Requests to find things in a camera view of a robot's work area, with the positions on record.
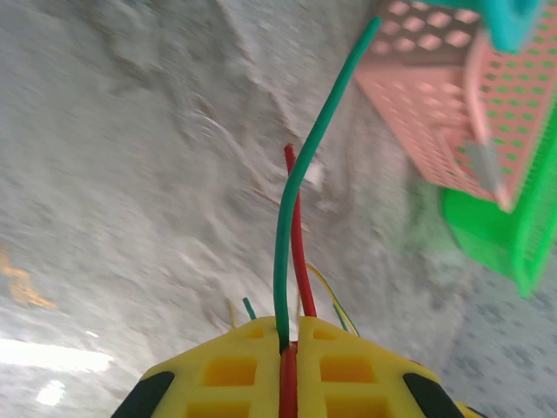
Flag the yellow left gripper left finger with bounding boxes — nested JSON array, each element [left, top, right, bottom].
[[111, 316, 283, 418]]

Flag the green plastic basket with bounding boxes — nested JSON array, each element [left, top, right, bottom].
[[441, 104, 557, 300]]

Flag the red cable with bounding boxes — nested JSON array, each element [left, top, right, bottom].
[[280, 145, 319, 418]]

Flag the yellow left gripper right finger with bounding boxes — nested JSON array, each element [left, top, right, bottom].
[[297, 316, 487, 418]]

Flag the pile of yellow wires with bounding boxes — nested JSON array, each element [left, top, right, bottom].
[[304, 263, 362, 339]]

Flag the pink plastic basket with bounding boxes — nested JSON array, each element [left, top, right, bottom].
[[354, 0, 557, 214]]

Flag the teal plastic basket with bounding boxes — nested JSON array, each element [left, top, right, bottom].
[[428, 0, 546, 56]]

